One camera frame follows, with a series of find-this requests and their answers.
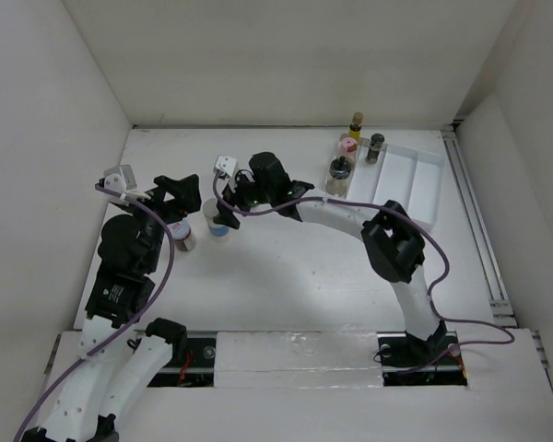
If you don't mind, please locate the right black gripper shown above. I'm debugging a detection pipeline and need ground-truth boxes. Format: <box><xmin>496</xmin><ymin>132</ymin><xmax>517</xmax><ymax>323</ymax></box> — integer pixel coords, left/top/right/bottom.
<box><xmin>213</xmin><ymin>170</ymin><xmax>275</xmax><ymax>229</ymax></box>

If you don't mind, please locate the small black cap jar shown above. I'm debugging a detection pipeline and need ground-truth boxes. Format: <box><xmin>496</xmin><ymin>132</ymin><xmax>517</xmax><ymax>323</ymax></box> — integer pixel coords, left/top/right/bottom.
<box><xmin>365</xmin><ymin>133</ymin><xmax>385</xmax><ymax>164</ymax></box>

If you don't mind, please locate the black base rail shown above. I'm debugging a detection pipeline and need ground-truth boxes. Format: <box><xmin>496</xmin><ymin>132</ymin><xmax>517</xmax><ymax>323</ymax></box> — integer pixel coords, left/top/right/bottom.
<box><xmin>149</xmin><ymin>331</ymin><xmax>467</xmax><ymax>390</ymax></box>

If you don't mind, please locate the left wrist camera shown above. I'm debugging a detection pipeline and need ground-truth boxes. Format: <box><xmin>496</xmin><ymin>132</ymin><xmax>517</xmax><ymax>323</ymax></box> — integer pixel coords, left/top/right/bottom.
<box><xmin>97</xmin><ymin>165</ymin><xmax>138</xmax><ymax>204</ymax></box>

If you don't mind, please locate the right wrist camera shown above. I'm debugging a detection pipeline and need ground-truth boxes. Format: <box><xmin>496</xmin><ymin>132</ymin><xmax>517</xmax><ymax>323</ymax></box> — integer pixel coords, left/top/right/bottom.
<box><xmin>213</xmin><ymin>155</ymin><xmax>240</xmax><ymax>191</ymax></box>

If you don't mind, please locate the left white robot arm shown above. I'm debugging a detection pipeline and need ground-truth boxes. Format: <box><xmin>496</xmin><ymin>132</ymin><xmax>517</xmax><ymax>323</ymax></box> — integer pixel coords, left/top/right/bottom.
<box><xmin>15</xmin><ymin>168</ymin><xmax>202</xmax><ymax>441</ymax></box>

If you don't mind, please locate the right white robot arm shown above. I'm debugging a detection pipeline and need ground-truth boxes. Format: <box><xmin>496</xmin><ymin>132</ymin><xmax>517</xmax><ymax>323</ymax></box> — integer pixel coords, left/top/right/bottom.
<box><xmin>213</xmin><ymin>152</ymin><xmax>447</xmax><ymax>367</ymax></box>

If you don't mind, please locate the blue label white bottle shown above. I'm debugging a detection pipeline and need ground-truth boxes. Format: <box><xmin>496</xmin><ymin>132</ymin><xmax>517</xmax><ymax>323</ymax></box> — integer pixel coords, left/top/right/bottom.
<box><xmin>202</xmin><ymin>198</ymin><xmax>230</xmax><ymax>242</ymax></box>

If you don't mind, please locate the pink lid spice jar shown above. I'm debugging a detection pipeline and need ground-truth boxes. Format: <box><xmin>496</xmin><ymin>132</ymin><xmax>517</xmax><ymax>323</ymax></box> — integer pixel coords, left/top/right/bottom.
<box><xmin>339</xmin><ymin>136</ymin><xmax>359</xmax><ymax>163</ymax></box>

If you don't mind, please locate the white divided tray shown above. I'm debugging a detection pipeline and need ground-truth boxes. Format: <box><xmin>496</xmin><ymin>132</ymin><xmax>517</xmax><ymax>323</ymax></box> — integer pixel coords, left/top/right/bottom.
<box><xmin>321</xmin><ymin>134</ymin><xmax>445</xmax><ymax>231</ymax></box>

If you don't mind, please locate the black grinder cap jar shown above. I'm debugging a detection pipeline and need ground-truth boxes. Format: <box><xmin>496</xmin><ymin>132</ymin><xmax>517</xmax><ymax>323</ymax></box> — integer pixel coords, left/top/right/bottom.
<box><xmin>325</xmin><ymin>156</ymin><xmax>352</xmax><ymax>196</ymax></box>

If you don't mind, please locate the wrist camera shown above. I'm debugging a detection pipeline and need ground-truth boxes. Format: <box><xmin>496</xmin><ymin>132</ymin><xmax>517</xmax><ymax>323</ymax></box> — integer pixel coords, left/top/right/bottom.
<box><xmin>97</xmin><ymin>165</ymin><xmax>138</xmax><ymax>204</ymax></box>
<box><xmin>213</xmin><ymin>155</ymin><xmax>240</xmax><ymax>191</ymax></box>

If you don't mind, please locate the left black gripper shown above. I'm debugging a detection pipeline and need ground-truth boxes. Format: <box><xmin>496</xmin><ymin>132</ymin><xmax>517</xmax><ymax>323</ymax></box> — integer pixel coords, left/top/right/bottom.
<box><xmin>121</xmin><ymin>173</ymin><xmax>200</xmax><ymax>271</ymax></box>

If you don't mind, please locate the yellow label sauce bottle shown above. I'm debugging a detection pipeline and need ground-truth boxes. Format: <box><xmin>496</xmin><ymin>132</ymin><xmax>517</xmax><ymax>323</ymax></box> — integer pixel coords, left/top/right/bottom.
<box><xmin>348</xmin><ymin>111</ymin><xmax>363</xmax><ymax>142</ymax></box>

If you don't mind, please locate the silver lid jar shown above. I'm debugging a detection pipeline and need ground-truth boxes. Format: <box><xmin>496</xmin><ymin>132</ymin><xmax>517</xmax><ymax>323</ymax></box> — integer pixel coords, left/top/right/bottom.
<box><xmin>169</xmin><ymin>219</ymin><xmax>196</xmax><ymax>252</ymax></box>

